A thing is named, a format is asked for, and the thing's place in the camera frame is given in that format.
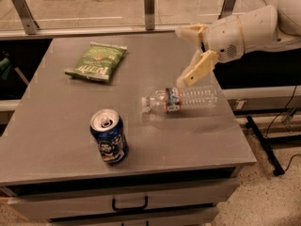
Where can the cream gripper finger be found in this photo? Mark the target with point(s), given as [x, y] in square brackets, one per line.
[192, 33]
[200, 65]

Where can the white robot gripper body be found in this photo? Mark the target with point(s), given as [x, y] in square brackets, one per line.
[223, 39]

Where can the clear plastic water bottle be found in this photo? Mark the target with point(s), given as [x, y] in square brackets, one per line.
[175, 99]

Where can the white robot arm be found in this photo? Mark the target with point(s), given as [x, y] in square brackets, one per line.
[268, 29]

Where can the green chip bag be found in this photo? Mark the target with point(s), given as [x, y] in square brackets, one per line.
[98, 62]

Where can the blue soda can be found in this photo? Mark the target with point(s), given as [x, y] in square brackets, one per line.
[106, 126]

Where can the black floor bar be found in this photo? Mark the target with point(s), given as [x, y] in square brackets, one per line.
[278, 170]

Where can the grey lower drawer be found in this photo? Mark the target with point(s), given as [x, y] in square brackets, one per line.
[175, 217]

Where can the grey drawer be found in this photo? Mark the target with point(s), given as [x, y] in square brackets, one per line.
[175, 217]
[98, 202]

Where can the green object at left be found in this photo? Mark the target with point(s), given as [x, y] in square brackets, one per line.
[5, 67]

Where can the grey upper drawer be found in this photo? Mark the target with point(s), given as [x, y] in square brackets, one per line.
[98, 202]

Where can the right metal bracket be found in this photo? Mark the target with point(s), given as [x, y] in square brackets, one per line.
[227, 8]

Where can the metal bracket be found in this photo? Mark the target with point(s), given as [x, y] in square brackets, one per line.
[149, 12]
[227, 8]
[30, 26]

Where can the middle metal bracket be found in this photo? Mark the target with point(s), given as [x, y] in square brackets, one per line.
[149, 12]

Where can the black drawer handle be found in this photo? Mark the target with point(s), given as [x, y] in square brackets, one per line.
[130, 203]

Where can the left metal bracket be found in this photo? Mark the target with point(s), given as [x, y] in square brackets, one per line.
[30, 26]

